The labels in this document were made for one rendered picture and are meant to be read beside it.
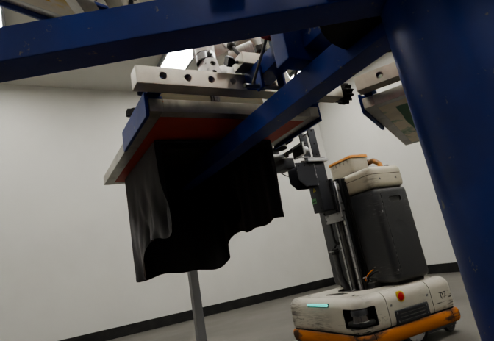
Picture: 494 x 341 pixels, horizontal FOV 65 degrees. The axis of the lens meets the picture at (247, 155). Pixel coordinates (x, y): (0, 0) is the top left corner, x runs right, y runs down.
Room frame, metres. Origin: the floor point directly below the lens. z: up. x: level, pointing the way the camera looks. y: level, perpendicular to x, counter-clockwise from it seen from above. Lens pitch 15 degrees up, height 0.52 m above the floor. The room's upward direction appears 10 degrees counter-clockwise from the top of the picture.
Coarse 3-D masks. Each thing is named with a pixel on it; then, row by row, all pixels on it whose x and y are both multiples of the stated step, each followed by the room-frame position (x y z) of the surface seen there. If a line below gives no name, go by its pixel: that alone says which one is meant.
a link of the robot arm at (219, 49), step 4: (220, 44) 1.31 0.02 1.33; (224, 44) 1.32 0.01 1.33; (200, 48) 1.25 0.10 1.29; (204, 48) 1.25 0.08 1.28; (208, 48) 1.25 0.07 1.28; (212, 48) 1.26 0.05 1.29; (216, 48) 1.31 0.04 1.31; (220, 48) 1.32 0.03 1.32; (224, 48) 1.33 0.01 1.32; (196, 52) 1.26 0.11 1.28; (216, 52) 1.33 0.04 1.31; (220, 52) 1.34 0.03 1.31; (224, 52) 1.35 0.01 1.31; (216, 56) 1.36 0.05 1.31
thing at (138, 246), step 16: (144, 160) 1.30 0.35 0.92; (160, 160) 1.19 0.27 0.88; (128, 176) 1.52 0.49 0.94; (144, 176) 1.33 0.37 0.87; (160, 176) 1.19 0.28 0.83; (128, 192) 1.54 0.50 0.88; (144, 192) 1.36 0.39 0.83; (160, 192) 1.21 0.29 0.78; (128, 208) 1.57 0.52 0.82; (144, 208) 1.39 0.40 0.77; (160, 208) 1.24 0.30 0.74; (144, 224) 1.44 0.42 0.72; (160, 224) 1.25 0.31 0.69; (144, 240) 1.46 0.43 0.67; (144, 272) 1.51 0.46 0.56
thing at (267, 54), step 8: (264, 56) 0.93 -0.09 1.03; (264, 64) 0.93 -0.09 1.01; (272, 64) 0.90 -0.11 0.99; (248, 72) 1.00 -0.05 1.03; (264, 72) 0.94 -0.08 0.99; (272, 72) 0.95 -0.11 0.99; (280, 72) 0.95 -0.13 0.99; (248, 80) 1.01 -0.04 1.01; (264, 80) 0.98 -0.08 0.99; (272, 80) 0.99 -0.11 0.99; (248, 88) 1.02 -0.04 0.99
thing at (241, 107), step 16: (160, 112) 0.98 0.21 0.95; (176, 112) 1.00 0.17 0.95; (192, 112) 1.02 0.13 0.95; (208, 112) 1.05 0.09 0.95; (224, 112) 1.07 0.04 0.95; (240, 112) 1.10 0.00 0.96; (304, 112) 1.23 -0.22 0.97; (144, 128) 1.07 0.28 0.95; (272, 144) 1.48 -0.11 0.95; (128, 160) 1.35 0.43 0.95; (112, 176) 1.53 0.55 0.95
